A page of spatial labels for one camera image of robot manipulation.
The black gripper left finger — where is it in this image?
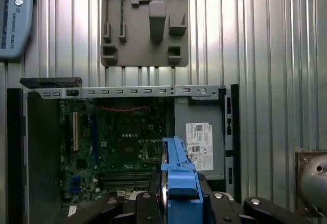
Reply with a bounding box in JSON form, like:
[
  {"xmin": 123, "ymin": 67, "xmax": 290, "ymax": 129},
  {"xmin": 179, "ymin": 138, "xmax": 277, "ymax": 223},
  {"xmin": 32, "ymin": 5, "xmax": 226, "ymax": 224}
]
[{"xmin": 65, "ymin": 174, "xmax": 164, "ymax": 224}]

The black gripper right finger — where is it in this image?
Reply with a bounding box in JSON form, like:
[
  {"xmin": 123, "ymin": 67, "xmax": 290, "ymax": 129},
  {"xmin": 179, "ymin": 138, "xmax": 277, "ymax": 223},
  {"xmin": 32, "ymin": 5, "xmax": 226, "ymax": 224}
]
[{"xmin": 196, "ymin": 173, "xmax": 327, "ymax": 224}]

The hard disk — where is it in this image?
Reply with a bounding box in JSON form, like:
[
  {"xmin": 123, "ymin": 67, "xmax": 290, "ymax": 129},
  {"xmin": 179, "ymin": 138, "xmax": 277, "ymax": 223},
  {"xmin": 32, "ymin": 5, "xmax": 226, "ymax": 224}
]
[{"xmin": 160, "ymin": 136, "xmax": 208, "ymax": 224}]

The black RAM slot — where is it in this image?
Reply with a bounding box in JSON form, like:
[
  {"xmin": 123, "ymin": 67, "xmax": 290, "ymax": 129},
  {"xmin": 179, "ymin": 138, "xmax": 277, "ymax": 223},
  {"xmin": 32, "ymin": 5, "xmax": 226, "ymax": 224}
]
[
  {"xmin": 101, "ymin": 176, "xmax": 151, "ymax": 182},
  {"xmin": 101, "ymin": 186, "xmax": 151, "ymax": 191},
  {"xmin": 101, "ymin": 181, "xmax": 151, "ymax": 186},
  {"xmin": 101, "ymin": 172, "xmax": 151, "ymax": 177}
]

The metal socket cover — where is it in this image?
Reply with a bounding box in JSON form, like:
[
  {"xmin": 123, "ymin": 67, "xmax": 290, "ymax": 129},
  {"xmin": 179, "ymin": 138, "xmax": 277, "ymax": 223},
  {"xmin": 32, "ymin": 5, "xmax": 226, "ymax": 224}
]
[{"xmin": 139, "ymin": 139, "xmax": 164, "ymax": 164}]

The green motherboard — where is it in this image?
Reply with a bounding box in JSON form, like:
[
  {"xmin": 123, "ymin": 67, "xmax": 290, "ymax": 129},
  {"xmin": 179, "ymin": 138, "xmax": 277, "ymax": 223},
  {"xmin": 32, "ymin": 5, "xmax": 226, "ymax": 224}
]
[{"xmin": 58, "ymin": 98, "xmax": 177, "ymax": 206}]

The blue board connector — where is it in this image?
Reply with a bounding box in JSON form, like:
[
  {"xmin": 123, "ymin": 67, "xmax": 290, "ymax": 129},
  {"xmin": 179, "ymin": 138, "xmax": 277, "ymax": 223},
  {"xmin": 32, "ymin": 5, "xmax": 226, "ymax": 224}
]
[{"xmin": 71, "ymin": 176, "xmax": 82, "ymax": 193}]

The grey power supply unit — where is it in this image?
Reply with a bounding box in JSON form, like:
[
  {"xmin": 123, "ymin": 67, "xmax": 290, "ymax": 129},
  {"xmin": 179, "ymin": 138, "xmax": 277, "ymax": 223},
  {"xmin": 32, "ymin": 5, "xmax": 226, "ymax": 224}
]
[{"xmin": 173, "ymin": 97, "xmax": 226, "ymax": 180}]

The blue expansion slot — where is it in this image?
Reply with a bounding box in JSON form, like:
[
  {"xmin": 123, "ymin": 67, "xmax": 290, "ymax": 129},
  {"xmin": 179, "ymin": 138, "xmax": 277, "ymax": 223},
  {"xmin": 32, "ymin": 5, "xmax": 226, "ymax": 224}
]
[{"xmin": 91, "ymin": 111, "xmax": 99, "ymax": 167}]

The cream expansion slot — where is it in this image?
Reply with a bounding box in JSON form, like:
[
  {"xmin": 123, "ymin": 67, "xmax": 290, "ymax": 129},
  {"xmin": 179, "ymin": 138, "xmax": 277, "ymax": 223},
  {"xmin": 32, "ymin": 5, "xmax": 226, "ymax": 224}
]
[{"xmin": 72, "ymin": 111, "xmax": 79, "ymax": 151}]

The black expansion slot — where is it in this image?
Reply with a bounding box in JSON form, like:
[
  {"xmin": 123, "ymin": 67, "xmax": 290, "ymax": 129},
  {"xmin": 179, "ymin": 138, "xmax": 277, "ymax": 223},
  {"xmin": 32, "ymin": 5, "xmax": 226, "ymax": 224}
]
[{"xmin": 65, "ymin": 114, "xmax": 72, "ymax": 158}]

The black PC case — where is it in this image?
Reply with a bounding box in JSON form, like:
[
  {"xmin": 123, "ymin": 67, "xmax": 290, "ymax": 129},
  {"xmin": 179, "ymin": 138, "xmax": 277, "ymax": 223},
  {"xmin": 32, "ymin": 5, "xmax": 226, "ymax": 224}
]
[{"xmin": 6, "ymin": 82, "xmax": 242, "ymax": 224}]

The grey parts rack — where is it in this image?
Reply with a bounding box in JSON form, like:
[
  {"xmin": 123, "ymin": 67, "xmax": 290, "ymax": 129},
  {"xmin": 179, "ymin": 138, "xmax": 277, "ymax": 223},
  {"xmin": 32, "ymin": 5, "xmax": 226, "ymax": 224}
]
[{"xmin": 100, "ymin": 0, "xmax": 192, "ymax": 68}]

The green RAM stick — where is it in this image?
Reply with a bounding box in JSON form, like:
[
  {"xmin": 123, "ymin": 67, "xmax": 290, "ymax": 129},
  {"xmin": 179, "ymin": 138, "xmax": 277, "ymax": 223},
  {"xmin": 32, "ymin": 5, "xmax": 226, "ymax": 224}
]
[{"xmin": 119, "ymin": 0, "xmax": 126, "ymax": 34}]

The pale blue teach pendant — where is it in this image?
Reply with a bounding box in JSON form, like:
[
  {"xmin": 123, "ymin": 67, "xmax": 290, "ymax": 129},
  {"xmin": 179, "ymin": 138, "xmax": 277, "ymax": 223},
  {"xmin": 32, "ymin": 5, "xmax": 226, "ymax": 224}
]
[{"xmin": 0, "ymin": 0, "xmax": 36, "ymax": 63}]

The red black twisted wire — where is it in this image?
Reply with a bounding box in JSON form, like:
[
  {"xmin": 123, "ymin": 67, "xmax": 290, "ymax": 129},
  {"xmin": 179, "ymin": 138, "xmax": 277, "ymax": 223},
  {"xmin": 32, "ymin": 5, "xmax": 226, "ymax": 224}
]
[{"xmin": 99, "ymin": 104, "xmax": 148, "ymax": 113}]

